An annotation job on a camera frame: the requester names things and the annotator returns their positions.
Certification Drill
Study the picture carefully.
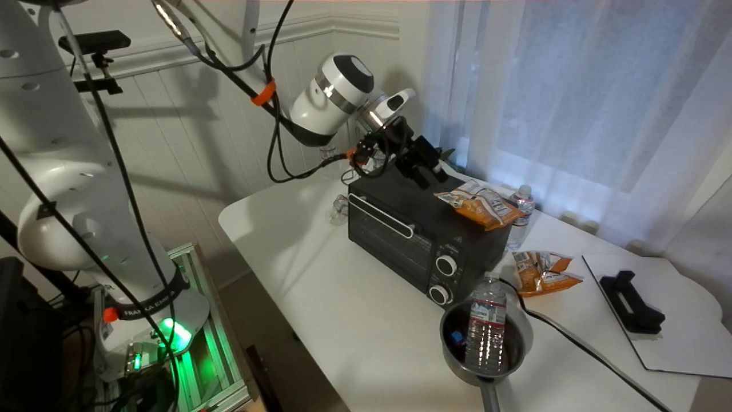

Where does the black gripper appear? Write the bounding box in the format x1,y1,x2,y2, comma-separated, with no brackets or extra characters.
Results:
354,123,453,191

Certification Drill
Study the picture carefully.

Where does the orange snack pack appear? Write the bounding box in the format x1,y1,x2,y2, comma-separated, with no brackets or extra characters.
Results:
510,249,582,299
432,182,526,234

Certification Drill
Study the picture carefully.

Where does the black toaster oven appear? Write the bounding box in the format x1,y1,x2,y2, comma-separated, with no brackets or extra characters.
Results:
345,156,520,309

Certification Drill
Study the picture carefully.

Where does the green plant sprig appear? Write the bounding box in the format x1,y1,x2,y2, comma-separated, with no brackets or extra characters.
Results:
432,145,459,168

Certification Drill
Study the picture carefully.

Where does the small clear glass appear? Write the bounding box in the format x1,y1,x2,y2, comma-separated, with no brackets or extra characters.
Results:
331,192,352,224

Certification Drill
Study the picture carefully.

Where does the small clear water bottle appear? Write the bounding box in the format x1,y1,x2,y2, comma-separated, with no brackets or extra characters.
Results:
510,183,538,231

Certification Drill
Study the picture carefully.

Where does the large clear water bottle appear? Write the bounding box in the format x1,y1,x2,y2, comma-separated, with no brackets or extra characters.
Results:
462,278,510,376

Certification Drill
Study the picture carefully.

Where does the white sheer curtain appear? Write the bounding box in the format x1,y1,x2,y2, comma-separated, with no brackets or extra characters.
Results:
414,0,732,322

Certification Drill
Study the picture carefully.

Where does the black plastic holder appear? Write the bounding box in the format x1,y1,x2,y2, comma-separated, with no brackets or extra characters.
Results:
597,267,667,337

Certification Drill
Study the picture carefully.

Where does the white board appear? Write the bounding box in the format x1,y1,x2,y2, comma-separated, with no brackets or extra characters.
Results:
581,251,732,383

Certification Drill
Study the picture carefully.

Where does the black equipment box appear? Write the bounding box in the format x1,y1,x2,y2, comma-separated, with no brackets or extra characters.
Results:
0,254,66,412

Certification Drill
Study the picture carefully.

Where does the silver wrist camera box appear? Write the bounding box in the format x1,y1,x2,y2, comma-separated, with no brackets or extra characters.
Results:
368,84,421,128

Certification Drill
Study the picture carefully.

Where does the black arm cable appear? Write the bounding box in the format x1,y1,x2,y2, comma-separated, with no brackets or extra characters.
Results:
148,0,362,186

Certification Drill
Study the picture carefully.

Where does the orange cable tie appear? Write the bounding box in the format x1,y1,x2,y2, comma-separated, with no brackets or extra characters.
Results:
248,79,278,108

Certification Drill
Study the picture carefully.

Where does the metal pot with handle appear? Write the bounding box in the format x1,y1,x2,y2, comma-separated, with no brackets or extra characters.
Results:
438,296,534,412

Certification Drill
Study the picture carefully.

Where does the black power cable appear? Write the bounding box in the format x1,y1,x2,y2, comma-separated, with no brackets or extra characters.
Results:
499,278,666,412

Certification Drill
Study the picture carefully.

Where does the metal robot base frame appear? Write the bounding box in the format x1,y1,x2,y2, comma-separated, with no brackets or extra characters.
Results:
146,241,256,412

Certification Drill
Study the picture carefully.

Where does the black exterior camera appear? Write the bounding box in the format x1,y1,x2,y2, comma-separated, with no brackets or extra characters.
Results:
57,31,132,59

